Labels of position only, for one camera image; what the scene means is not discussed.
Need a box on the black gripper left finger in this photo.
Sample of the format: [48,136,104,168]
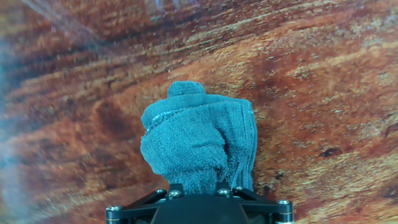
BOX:
[105,183,185,224]

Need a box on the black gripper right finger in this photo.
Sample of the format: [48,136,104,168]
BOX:
[216,182,295,224]

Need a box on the grey terry cloth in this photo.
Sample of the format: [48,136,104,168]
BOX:
[139,80,258,195]

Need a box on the glossy wood print mat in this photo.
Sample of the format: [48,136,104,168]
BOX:
[0,0,398,224]

